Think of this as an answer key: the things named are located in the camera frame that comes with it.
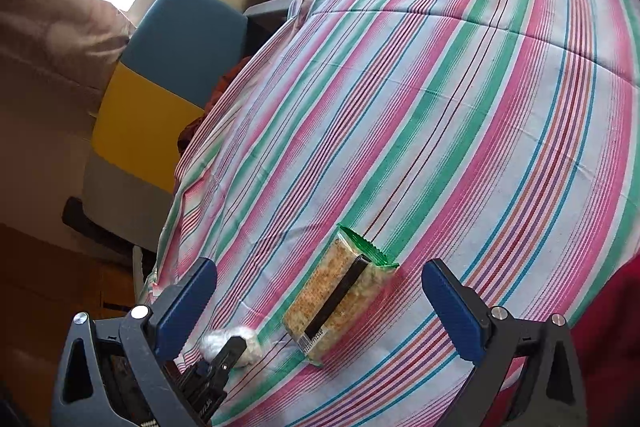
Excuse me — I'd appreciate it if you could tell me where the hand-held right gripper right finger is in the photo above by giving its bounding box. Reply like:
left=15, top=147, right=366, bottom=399
left=421, top=258, right=588, bottom=427

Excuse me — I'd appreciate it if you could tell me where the dark red cloth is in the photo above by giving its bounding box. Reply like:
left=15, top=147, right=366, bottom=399
left=177, top=57, right=251, bottom=152

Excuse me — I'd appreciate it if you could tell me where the grey yellow blue chair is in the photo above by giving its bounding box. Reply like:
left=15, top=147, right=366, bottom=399
left=62, top=0, right=301, bottom=268

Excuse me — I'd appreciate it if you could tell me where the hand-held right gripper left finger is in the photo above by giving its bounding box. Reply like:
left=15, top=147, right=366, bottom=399
left=50, top=257, right=218, bottom=427

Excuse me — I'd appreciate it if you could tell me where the white plastic wad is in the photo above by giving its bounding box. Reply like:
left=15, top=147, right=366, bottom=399
left=200, top=326, right=263, bottom=367

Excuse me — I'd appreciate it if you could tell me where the red garment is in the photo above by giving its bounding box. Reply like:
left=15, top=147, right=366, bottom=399
left=565, top=0, right=640, bottom=427

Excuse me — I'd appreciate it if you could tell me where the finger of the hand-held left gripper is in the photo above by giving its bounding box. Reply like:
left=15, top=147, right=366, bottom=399
left=177, top=336, right=248, bottom=395

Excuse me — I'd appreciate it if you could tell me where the wooden wardrobe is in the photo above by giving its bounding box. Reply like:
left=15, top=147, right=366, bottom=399
left=0, top=222, right=143, bottom=388

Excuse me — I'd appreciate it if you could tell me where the cracker packet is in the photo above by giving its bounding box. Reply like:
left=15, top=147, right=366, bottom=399
left=281, top=223, right=399, bottom=368

